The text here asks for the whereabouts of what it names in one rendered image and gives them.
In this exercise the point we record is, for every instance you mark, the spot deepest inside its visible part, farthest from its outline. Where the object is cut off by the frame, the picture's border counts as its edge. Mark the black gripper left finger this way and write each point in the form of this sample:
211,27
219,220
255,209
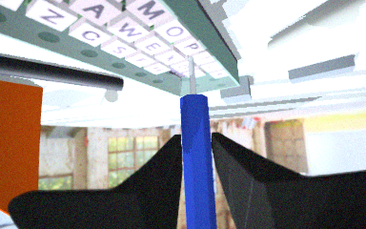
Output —
148,199

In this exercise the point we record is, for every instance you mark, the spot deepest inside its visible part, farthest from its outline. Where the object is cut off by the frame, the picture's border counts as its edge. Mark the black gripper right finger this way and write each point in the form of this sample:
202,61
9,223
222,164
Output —
266,195

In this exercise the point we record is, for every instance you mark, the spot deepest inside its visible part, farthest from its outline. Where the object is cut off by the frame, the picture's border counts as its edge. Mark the blue stylus with grey tip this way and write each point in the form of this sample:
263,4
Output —
197,158

